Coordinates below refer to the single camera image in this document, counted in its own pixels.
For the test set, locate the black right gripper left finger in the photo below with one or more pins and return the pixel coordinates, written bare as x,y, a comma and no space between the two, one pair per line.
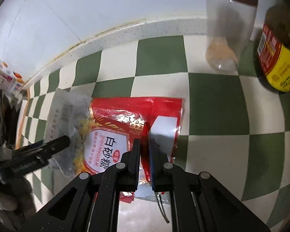
90,202

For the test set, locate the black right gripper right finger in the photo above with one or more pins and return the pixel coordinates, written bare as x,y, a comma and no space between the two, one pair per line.
198,201

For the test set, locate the red white sugar bag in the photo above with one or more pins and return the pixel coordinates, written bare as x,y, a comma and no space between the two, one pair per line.
101,130

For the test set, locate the brown sauce bottle yellow label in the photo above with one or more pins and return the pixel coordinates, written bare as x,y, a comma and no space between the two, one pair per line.
273,50

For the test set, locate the clear jar brown lid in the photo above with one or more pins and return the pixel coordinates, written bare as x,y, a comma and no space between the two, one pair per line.
229,27

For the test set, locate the colourful fruit wall sticker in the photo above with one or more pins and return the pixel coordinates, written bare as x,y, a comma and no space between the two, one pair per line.
11,82

